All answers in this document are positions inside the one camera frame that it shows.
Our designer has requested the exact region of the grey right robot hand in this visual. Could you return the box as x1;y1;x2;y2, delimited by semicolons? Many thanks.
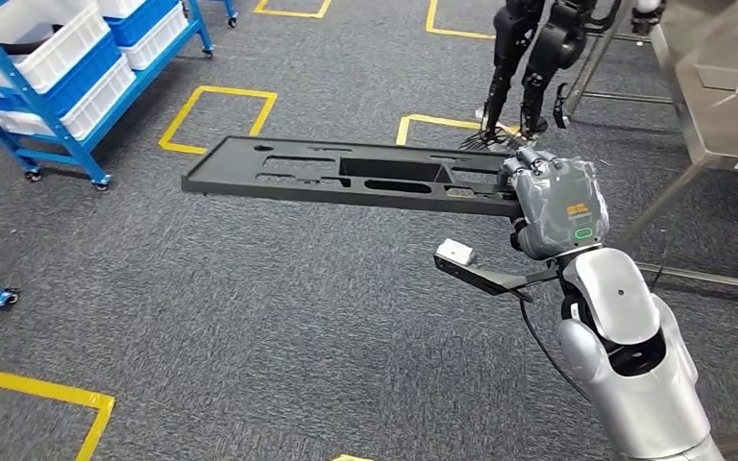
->
496;147;611;262

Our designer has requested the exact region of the long black plastic part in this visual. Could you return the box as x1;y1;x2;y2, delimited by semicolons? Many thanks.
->
181;134;527;219

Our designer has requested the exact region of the stainless steel side table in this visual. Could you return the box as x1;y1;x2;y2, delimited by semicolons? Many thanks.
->
562;0;738;313

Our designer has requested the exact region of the yellow floor tape square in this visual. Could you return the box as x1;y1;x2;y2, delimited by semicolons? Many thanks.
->
0;371;117;461
157;85;280;156

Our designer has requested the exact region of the white plastic bin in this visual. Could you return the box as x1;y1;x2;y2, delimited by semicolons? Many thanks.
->
91;0;149;19
120;3;190;71
0;54;136;142
0;0;112;95

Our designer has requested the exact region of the blue plastic bin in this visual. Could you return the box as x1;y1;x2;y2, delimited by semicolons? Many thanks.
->
0;32;123;119
104;0;183;49

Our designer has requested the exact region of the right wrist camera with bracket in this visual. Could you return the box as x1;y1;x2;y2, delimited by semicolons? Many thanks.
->
432;238;561;303

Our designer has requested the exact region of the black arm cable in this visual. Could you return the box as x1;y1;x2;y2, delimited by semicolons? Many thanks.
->
518;299;591;403

